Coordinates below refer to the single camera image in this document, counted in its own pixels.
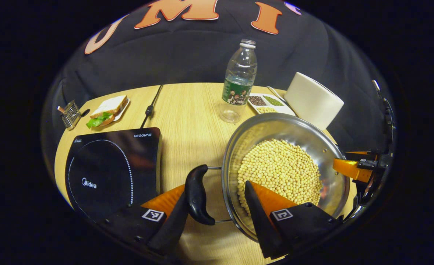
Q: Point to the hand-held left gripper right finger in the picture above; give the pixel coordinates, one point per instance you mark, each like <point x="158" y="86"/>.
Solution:
<point x="257" y="221"/>

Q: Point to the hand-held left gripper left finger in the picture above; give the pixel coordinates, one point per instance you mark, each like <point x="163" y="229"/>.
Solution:
<point x="169" y="232"/>

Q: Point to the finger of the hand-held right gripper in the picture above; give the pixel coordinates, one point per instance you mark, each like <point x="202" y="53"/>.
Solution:
<point x="356" y="152"/>
<point x="351" y="169"/>

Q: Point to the black induction cooktop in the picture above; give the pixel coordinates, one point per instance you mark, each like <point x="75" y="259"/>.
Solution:
<point x="110" y="173"/>

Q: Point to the heap of soybeans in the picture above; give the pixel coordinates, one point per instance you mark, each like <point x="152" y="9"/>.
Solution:
<point x="279" y="165"/>

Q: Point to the white toaster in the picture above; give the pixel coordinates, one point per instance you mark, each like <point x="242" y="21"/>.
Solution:
<point x="312" y="99"/>

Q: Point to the white divided plate with beans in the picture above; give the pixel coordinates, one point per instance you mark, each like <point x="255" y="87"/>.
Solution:
<point x="275" y="109"/>

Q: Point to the sandwich with lettuce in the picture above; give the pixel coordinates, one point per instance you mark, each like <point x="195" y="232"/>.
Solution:
<point x="108" y="110"/>

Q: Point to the clear plastic water bottle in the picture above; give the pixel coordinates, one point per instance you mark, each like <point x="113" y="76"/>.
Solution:
<point x="239" y="73"/>

